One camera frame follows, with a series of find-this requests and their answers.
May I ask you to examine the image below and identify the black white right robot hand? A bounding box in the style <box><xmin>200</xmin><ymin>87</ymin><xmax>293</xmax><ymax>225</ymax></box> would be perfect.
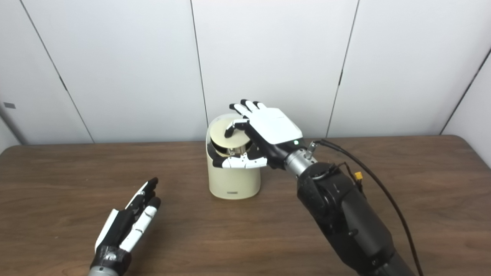
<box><xmin>212</xmin><ymin>99</ymin><xmax>309</xmax><ymax>170</ymax></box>

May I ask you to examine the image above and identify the cream-colored lidded bin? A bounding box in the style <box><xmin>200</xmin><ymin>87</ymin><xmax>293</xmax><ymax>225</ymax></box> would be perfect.
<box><xmin>206</xmin><ymin>113</ymin><xmax>262</xmax><ymax>200</ymax></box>

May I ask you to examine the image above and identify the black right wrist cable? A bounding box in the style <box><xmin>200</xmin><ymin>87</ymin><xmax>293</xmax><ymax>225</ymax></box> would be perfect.
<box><xmin>309</xmin><ymin>139</ymin><xmax>425</xmax><ymax>276</ymax></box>

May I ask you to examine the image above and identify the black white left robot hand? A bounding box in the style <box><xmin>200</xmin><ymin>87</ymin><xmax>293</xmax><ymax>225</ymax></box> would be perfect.
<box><xmin>89</xmin><ymin>177</ymin><xmax>161</xmax><ymax>275</ymax></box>

